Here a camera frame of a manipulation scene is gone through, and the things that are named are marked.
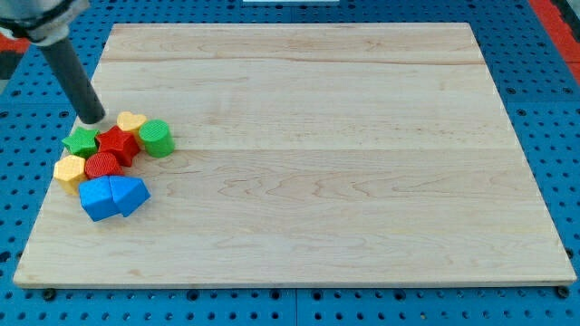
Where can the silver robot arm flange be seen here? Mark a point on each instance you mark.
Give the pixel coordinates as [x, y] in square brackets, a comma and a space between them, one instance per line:
[41, 22]

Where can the yellow heart block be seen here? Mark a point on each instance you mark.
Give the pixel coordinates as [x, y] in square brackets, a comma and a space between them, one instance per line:
[130, 122]

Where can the red star block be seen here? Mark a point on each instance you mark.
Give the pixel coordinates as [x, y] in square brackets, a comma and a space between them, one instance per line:
[121, 144]

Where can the green star block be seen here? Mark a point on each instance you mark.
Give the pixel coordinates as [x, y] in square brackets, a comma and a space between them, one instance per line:
[82, 142]

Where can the light wooden board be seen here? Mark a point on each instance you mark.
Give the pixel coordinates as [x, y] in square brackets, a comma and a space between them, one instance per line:
[307, 155]

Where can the green cylinder block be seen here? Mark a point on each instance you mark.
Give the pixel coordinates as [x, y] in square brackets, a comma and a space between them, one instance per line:
[156, 138]

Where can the blue pentagon block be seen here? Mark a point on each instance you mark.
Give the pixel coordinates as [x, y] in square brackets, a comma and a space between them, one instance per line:
[128, 193]

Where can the red cylinder block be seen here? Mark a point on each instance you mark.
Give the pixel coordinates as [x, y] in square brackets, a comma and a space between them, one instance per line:
[102, 164]

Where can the blue cube block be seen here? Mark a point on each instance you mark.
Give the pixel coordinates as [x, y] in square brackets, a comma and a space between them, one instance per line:
[97, 199]

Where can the yellow hexagon block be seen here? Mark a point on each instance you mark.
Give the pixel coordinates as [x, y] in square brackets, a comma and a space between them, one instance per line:
[69, 172]

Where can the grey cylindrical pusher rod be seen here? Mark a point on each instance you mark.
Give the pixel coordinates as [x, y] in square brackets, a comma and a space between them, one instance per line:
[70, 73]

